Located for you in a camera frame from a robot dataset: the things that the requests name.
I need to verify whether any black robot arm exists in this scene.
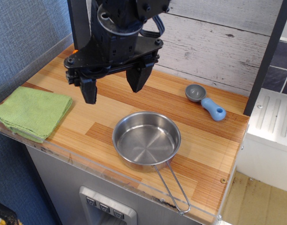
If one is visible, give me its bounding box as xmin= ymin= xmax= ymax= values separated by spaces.
xmin=64 ymin=0 xmax=170 ymax=104

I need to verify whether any stainless steel pot with handle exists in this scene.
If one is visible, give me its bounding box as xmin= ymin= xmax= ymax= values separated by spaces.
xmin=112 ymin=111 xmax=191 ymax=214

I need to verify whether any dark grey right post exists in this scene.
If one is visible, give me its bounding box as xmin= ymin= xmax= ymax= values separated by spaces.
xmin=243 ymin=0 xmax=287 ymax=116

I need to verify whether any yellow object at corner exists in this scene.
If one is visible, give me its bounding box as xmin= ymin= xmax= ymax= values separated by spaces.
xmin=0 ymin=218 xmax=22 ymax=225

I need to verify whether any clear acrylic edge guard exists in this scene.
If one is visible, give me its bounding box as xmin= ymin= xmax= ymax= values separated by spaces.
xmin=0 ymin=113 xmax=249 ymax=225

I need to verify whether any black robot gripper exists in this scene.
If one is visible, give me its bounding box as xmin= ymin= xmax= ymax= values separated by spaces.
xmin=64 ymin=3 xmax=164 ymax=105

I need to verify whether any dark grey post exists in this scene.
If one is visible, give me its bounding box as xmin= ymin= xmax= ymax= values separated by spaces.
xmin=243 ymin=0 xmax=287 ymax=116
xmin=67 ymin=0 xmax=91 ymax=50

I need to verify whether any grey blue toy scoop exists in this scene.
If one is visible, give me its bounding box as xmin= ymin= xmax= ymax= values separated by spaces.
xmin=185 ymin=84 xmax=227 ymax=121

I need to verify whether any green folded cloth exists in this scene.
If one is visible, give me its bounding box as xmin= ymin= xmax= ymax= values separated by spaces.
xmin=0 ymin=87 xmax=72 ymax=143

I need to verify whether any silver dispenser panel with buttons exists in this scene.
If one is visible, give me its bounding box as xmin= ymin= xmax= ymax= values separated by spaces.
xmin=79 ymin=186 xmax=137 ymax=225

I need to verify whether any white ribbed toy sink unit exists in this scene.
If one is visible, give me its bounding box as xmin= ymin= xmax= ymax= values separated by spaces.
xmin=236 ymin=89 xmax=287 ymax=191

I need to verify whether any dark grey left post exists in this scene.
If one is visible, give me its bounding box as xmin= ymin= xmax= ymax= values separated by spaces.
xmin=67 ymin=0 xmax=91 ymax=50

